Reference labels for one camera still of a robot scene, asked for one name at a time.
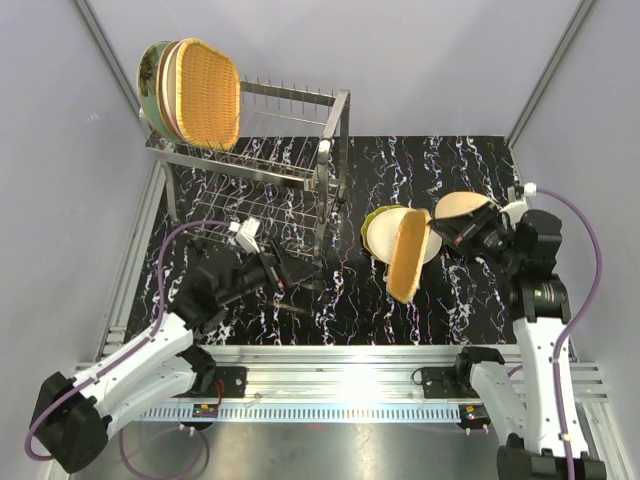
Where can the wooden plate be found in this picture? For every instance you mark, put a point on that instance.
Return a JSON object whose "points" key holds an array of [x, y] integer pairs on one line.
{"points": [[208, 96]]}

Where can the stainless steel dish rack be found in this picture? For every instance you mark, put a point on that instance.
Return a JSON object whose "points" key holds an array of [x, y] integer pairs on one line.
{"points": [[287, 170]]}

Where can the yellow green plate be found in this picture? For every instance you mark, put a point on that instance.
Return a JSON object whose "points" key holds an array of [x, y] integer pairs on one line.
{"points": [[377, 227]]}

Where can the cream round plate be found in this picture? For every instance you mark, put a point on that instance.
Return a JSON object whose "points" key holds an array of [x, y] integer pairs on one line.
{"points": [[392, 237]]}

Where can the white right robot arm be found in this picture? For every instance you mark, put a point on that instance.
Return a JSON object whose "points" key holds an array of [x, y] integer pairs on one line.
{"points": [[539, 431]]}

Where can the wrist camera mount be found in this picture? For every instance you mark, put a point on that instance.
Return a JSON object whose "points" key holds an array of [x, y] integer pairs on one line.
{"points": [[518, 196], [245, 234]]}

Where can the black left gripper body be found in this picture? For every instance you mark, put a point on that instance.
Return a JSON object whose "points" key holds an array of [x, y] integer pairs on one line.
{"points": [[252, 276]]}

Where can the mint green flower plate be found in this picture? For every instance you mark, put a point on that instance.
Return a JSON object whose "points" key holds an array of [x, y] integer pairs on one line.
{"points": [[147, 81]]}

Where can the cream and pink plate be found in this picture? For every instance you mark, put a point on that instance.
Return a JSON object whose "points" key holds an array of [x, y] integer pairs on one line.
{"points": [[169, 89]]}

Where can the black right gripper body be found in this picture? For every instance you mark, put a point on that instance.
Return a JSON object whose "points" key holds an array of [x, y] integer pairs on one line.
{"points": [[490, 238]]}

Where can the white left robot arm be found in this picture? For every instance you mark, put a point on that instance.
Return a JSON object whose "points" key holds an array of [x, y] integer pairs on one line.
{"points": [[75, 417]]}

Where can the black marble pattern mat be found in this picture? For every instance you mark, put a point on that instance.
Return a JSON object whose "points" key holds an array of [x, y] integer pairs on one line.
{"points": [[348, 304]]}

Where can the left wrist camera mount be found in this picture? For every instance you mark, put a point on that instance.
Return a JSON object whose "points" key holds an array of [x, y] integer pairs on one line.
{"points": [[245, 234]]}

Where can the peach bird plate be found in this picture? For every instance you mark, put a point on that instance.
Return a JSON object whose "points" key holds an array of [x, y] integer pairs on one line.
{"points": [[172, 134], [459, 203]]}

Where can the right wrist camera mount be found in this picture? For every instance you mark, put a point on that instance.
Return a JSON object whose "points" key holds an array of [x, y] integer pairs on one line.
{"points": [[518, 196]]}

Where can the aluminium mounting rail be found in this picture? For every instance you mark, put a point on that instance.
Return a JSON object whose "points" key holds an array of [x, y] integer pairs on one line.
{"points": [[348, 384]]}

